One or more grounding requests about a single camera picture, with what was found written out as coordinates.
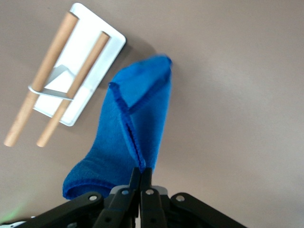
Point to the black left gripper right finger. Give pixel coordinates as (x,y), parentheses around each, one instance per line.
(154,209)

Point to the blue microfibre towel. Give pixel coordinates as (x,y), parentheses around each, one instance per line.
(142,95)

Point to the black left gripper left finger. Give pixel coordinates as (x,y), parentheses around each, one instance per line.
(114,209)

